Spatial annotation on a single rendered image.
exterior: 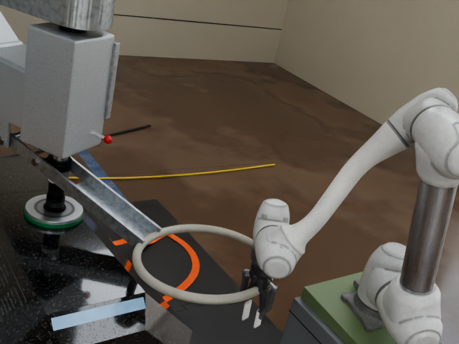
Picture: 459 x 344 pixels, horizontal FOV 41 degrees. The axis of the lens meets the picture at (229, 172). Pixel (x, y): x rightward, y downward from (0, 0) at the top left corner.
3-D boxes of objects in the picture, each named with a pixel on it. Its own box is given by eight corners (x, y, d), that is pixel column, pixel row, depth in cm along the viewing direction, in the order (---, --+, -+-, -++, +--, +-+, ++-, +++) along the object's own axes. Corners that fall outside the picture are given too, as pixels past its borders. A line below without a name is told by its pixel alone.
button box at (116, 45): (88, 112, 224) (97, 37, 212) (93, 110, 226) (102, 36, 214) (106, 119, 221) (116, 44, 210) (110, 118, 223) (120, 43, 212)
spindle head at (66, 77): (-17, 132, 221) (-10, 10, 203) (27, 119, 240) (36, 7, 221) (61, 167, 209) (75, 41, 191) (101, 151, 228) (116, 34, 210)
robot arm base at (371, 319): (374, 283, 228) (378, 271, 226) (409, 324, 211) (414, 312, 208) (333, 288, 221) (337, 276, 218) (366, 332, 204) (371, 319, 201)
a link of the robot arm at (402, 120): (380, 110, 177) (397, 130, 165) (432, 70, 173) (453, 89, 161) (402, 139, 183) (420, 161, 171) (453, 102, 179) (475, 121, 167)
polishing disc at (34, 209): (48, 191, 244) (48, 188, 244) (93, 209, 239) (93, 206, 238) (12, 211, 225) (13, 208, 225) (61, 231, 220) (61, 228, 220)
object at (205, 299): (102, 271, 196) (102, 263, 195) (178, 217, 238) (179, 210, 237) (237, 326, 179) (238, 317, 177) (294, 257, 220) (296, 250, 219)
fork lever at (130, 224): (-10, 140, 222) (-6, 130, 220) (28, 128, 239) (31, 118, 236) (132, 255, 208) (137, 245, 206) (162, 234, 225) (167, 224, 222)
